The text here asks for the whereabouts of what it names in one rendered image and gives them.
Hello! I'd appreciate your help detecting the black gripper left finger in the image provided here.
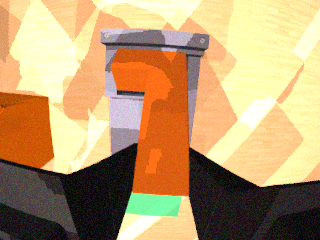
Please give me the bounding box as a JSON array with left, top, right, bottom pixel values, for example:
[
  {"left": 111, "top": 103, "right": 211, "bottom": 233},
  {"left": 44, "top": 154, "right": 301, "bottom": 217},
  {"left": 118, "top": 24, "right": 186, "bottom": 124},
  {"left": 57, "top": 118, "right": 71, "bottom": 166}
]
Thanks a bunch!
[{"left": 0, "top": 143, "right": 139, "bottom": 240}]

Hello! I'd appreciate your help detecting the orange l-shaped part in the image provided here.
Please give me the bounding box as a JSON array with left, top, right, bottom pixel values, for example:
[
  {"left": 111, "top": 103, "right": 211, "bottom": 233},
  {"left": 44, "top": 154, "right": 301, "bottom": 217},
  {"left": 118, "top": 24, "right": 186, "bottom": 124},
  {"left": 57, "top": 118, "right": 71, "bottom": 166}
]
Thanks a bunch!
[{"left": 111, "top": 48, "right": 189, "bottom": 197}]

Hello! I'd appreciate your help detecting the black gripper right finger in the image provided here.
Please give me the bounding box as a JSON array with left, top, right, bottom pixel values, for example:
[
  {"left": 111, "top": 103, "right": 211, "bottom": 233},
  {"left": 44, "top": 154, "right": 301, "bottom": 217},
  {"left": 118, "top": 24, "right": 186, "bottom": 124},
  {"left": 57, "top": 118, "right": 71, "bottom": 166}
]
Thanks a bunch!
[{"left": 188, "top": 147, "right": 320, "bottom": 240}]

